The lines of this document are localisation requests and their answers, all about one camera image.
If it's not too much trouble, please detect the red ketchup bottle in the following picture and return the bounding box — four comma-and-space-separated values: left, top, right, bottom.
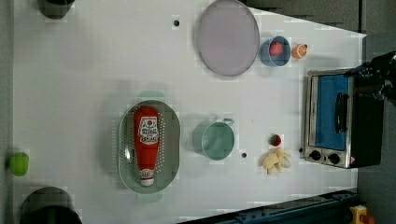
134, 106, 160, 187

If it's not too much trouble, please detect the green oval strainer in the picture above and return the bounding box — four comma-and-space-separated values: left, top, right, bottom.
118, 91, 180, 195

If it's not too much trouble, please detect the green metal cup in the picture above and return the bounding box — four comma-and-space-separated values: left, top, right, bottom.
192, 119, 235, 161

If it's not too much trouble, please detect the grey round plate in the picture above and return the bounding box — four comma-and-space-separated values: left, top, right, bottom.
197, 0, 260, 76

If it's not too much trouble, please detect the red strawberry toy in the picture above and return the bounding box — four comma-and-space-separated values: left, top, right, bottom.
269, 134, 282, 147

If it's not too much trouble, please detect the blue bowl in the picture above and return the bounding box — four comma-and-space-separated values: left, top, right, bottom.
260, 36, 291, 67

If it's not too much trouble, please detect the red fruit in bowl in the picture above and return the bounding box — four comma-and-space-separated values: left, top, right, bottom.
269, 42, 283, 57

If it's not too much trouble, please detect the orange slice toy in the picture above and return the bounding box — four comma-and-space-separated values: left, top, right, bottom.
291, 44, 308, 59

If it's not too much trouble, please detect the silver toaster oven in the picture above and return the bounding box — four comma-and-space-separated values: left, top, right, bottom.
304, 69, 384, 169

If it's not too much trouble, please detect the black cylinder top left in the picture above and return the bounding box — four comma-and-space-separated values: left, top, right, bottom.
37, 0, 76, 20

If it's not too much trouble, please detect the black cylinder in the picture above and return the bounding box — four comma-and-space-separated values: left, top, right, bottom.
37, 0, 76, 20
20, 187, 83, 224

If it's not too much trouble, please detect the black cylinder bottom left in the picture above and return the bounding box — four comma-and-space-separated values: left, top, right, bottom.
20, 187, 83, 224

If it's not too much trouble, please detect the green round object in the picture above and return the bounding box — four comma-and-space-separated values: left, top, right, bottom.
9, 152, 29, 176

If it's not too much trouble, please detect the yellow red button box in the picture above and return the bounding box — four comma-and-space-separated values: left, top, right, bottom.
349, 205, 376, 224

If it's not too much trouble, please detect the blue metal frame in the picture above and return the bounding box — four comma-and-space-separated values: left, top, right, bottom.
179, 190, 361, 224

